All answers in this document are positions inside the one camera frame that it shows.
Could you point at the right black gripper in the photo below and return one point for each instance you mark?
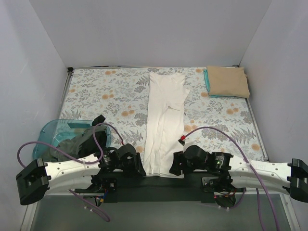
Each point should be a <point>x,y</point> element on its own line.
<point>178,163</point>

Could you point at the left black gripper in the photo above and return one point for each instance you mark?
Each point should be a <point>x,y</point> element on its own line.
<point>135,164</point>

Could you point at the white t shirt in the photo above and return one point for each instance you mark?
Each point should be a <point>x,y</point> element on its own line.
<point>165,123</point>

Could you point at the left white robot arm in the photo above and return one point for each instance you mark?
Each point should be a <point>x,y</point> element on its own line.
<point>94,173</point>

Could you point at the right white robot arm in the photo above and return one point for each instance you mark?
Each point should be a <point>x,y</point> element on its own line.
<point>232,172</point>

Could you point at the grey t shirt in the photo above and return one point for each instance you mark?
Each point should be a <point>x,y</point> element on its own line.
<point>80,146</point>

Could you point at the floral table cloth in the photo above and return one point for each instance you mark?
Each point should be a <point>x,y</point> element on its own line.
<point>223,124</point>

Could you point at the folded teal t shirt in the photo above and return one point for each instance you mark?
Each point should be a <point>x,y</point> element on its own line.
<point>217,81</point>

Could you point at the folded tan t shirt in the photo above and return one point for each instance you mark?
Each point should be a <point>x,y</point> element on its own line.
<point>239,83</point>

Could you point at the teal plastic basket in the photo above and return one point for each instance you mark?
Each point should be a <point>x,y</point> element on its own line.
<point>59,130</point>

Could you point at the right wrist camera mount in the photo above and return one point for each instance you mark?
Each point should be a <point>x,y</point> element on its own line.
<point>182,140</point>

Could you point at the aluminium frame rail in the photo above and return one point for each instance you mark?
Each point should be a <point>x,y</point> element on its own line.
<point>256,211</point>

